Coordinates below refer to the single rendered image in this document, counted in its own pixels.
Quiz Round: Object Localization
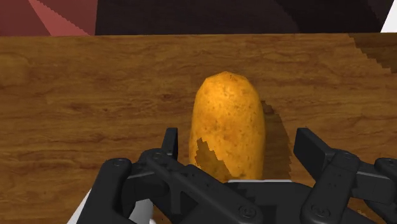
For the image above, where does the brown potato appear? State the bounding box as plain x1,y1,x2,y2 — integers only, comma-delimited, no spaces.
188,71,267,183

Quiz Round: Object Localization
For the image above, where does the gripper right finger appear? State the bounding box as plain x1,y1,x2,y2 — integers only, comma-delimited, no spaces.
293,127,397,224

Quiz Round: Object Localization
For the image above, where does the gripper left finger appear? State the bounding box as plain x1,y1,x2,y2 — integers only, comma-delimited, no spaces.
76,127,265,224

